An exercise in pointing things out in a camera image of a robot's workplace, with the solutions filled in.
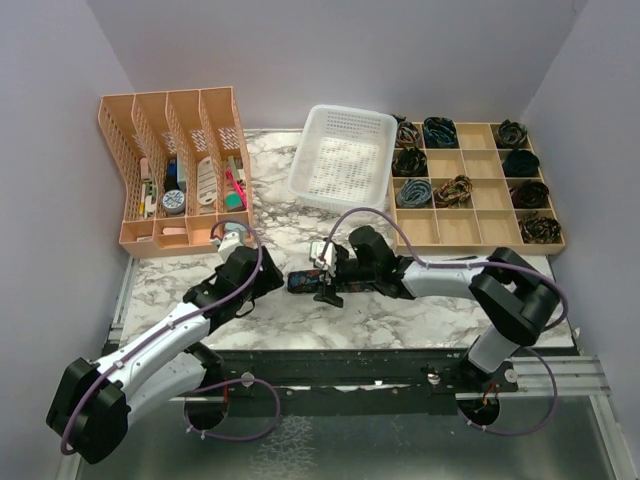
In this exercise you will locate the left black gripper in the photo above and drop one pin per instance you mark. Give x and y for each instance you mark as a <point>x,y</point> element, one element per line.
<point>271,279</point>

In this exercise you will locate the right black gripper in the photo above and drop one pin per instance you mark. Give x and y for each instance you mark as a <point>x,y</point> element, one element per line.
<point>329,291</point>

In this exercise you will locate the navy floral tie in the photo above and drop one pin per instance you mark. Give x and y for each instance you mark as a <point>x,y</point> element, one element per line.
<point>310,282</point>

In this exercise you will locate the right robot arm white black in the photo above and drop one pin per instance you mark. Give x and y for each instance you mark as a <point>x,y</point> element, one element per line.
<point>516,298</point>

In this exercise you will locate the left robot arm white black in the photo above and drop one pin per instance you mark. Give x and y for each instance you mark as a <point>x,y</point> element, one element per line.
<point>97,401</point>

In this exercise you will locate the teal eraser block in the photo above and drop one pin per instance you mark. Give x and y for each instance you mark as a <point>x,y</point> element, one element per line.
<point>234,202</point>

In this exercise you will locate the round blue patterned tin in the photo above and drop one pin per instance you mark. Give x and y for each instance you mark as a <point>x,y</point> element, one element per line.
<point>174,202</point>

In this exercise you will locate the white perforated card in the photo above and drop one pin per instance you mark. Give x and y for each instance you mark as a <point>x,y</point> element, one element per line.
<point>206,182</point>

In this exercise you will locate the peach file organizer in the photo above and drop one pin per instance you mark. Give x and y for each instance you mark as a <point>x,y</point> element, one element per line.
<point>157,140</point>

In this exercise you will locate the rolled blue grey tie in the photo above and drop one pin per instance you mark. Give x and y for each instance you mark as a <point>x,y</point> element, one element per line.
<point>414,193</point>

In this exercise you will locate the white plastic basket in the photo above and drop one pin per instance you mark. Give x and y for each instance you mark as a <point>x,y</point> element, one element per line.
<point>343,159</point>

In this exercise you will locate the rolled dark olive tie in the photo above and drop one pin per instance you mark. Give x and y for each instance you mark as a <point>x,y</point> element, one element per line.
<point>410,162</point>

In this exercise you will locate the rolled gold paisley tie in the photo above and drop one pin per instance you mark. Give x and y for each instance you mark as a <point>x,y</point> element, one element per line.
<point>454,193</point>

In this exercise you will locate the wooden compartment tray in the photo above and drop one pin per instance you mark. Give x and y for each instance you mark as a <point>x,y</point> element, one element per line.
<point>488,220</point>

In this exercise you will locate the rolled striped brown tie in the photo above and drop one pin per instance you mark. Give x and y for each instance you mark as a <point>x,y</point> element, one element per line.
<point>408,135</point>

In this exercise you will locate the rolled teal dark tie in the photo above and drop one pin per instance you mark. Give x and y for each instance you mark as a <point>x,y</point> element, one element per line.
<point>440,133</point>

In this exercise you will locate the rolled black gold tie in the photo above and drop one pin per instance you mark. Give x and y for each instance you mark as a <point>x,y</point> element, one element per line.
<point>542,230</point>

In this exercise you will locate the rolled dark red tie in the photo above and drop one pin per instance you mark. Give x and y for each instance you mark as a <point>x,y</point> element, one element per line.
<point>529,195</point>

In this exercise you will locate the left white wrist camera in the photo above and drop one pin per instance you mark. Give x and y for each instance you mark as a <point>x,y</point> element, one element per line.
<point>227,244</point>

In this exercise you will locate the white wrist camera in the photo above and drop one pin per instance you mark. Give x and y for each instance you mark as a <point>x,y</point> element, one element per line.
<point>227,244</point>
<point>324,256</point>

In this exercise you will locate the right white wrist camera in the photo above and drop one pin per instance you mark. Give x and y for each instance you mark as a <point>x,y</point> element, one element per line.
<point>324,256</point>

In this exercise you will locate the black metal base rail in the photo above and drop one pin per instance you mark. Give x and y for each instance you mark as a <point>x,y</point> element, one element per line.
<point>261,398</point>

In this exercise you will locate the aluminium frame rail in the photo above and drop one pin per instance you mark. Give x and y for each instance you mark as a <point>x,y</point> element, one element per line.
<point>439,372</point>

